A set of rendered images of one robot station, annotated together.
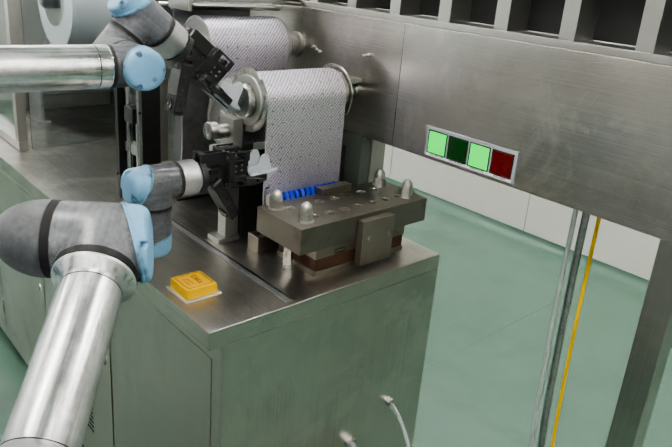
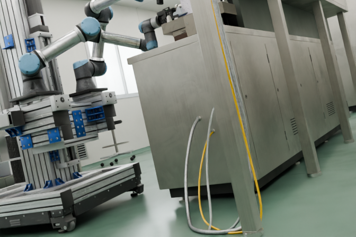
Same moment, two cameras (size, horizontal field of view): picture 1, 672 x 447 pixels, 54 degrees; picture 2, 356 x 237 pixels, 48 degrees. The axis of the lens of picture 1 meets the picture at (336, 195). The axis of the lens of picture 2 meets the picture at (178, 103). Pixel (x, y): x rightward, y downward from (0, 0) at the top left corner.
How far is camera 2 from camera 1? 2.50 m
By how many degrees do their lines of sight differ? 78
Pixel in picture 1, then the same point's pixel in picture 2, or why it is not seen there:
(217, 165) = (163, 15)
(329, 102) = not seen: outside the picture
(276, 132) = not seen: outside the picture
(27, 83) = (104, 2)
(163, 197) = (145, 28)
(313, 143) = not seen: outside the picture
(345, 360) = (183, 76)
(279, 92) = not seen: outside the picture
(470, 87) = not seen: outside the picture
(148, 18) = not seen: outside the picture
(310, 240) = (166, 28)
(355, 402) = (196, 98)
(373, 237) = (189, 23)
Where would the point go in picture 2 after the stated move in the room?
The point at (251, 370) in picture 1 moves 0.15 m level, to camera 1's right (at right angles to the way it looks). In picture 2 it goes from (143, 73) to (147, 69)
